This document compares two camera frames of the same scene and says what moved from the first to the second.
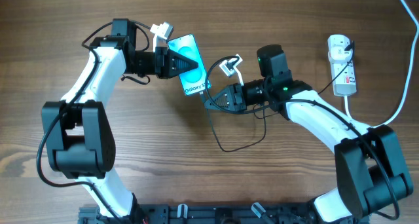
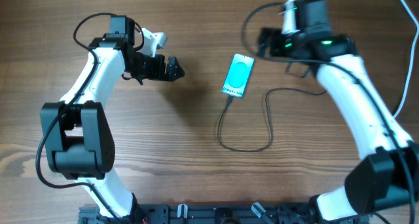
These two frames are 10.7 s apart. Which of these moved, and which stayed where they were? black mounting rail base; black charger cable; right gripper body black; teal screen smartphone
Moved: black charger cable; teal screen smartphone; right gripper body black
Stayed: black mounting rail base
